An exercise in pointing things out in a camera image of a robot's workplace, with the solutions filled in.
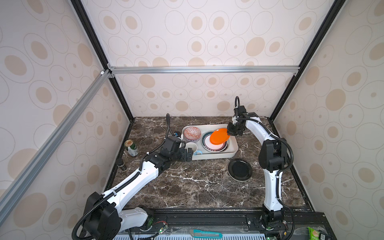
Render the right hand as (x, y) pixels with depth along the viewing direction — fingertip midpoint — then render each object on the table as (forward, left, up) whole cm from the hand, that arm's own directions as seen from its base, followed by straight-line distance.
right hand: (228, 132), depth 101 cm
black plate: (-25, -4, -6) cm, 26 cm away
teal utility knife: (-56, +21, -7) cm, 60 cm away
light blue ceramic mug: (-13, +23, +1) cm, 26 cm away
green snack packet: (-57, -33, -7) cm, 66 cm away
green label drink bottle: (-13, +61, 0) cm, 63 cm away
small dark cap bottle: (-23, +65, +1) cm, 69 cm away
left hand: (-20, +25, +11) cm, 34 cm away
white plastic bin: (-12, 0, -6) cm, 14 cm away
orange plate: (0, +5, -6) cm, 7 cm away
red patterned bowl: (+3, +24, -4) cm, 25 cm away
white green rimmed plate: (-5, +14, -6) cm, 16 cm away
